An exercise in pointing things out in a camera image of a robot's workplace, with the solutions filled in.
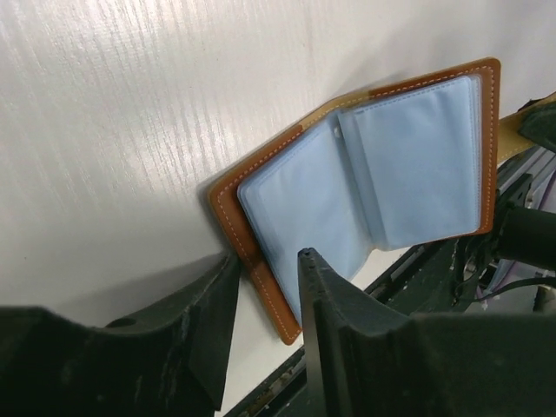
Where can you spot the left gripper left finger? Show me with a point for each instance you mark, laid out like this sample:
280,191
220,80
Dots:
168,359

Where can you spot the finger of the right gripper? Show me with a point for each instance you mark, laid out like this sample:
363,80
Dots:
538,122

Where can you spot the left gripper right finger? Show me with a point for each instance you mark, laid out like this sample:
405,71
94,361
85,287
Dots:
365,359

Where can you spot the brown leather card holder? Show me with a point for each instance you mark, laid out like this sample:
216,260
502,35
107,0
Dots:
386,168

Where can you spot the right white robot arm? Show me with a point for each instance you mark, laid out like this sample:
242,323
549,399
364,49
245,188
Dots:
520,252

